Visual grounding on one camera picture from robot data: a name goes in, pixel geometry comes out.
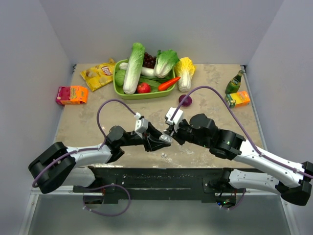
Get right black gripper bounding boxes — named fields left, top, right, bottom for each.
left=165, top=119, right=210, bottom=148

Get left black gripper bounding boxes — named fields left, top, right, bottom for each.
left=118, top=121, right=170, bottom=152

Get white gold-rimmed charging case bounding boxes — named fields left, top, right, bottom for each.
left=159, top=134, right=173, bottom=143

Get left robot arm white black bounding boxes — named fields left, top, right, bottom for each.
left=28, top=119, right=172, bottom=194

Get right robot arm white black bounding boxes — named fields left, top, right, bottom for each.
left=165, top=111, right=313, bottom=206

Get purple onion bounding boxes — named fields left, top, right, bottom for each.
left=179, top=94, right=193, bottom=107

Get orange carrot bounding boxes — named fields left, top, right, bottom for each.
left=158, top=77, right=180, bottom=92

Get red apple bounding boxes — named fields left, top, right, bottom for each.
left=136, top=83, right=151, bottom=94

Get green leafy vegetable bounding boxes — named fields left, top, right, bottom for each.
left=139, top=76, right=171, bottom=93

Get green plastic tray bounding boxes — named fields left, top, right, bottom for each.
left=113, top=59, right=176, bottom=100

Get yellow cabbage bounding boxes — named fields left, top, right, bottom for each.
left=174, top=57, right=196, bottom=92

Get long napa cabbage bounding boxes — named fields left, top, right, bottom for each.
left=123, top=43, right=145, bottom=94

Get white radish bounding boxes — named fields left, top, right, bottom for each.
left=119, top=62, right=155, bottom=77

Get green round vegetable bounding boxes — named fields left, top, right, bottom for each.
left=114, top=70, right=126, bottom=86

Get green lettuce head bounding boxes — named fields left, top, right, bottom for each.
left=154, top=49, right=179, bottom=78

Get dark purple grapes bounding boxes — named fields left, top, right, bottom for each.
left=143, top=52, right=156, bottom=69

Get orange green juice carton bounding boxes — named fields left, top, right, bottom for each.
left=224, top=91, right=250, bottom=109

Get green glass bottle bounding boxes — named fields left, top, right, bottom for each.
left=225, top=70, right=244, bottom=94

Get yellow Lays chips bag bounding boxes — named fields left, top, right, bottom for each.
left=80, top=58, right=116, bottom=92

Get pink orange snack box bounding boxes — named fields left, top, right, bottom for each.
left=55, top=86, right=89, bottom=105

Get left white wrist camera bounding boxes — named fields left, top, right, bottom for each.
left=134, top=113, right=149, bottom=138

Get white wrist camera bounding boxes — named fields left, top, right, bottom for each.
left=165, top=107, right=183, bottom=125
left=134, top=113, right=149, bottom=138

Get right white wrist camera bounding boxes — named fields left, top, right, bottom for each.
left=165, top=107, right=183, bottom=125

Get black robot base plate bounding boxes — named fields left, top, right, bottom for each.
left=73, top=168, right=244, bottom=203

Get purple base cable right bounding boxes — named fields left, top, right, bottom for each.
left=219, top=190, right=246, bottom=211

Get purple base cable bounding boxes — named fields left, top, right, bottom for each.
left=78, top=185, right=132, bottom=217
left=219, top=190, right=246, bottom=211

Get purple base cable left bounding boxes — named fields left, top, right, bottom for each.
left=78, top=185, right=132, bottom=217

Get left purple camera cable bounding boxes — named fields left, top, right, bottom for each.
left=32, top=98, right=141, bottom=188

